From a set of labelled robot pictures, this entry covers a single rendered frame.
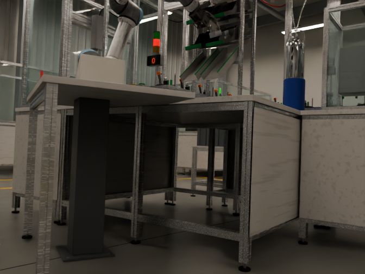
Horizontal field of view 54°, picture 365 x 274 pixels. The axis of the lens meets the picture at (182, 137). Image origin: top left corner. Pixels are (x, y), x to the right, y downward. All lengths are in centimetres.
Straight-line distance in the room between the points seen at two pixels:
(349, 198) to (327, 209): 15
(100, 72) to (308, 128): 134
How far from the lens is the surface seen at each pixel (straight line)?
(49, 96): 158
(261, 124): 189
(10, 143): 720
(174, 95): 173
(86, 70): 197
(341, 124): 241
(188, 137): 777
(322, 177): 243
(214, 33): 216
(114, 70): 201
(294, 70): 282
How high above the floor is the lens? 59
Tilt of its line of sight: 2 degrees up
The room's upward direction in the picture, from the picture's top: 2 degrees clockwise
